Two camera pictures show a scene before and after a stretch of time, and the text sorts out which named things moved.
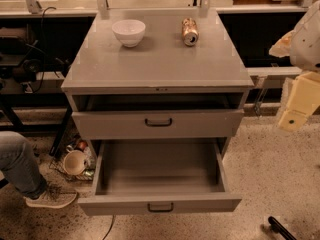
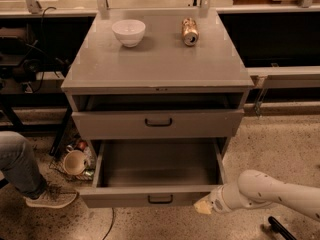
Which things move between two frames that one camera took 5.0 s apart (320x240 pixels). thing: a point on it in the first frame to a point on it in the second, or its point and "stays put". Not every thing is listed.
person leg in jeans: x=19 y=165 stays put
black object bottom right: x=277 y=227 stays put
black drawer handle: x=160 y=211 to x=161 y=202
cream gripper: x=306 y=47 to x=217 y=200
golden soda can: x=190 y=31 stays put
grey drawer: x=152 y=177 stays put
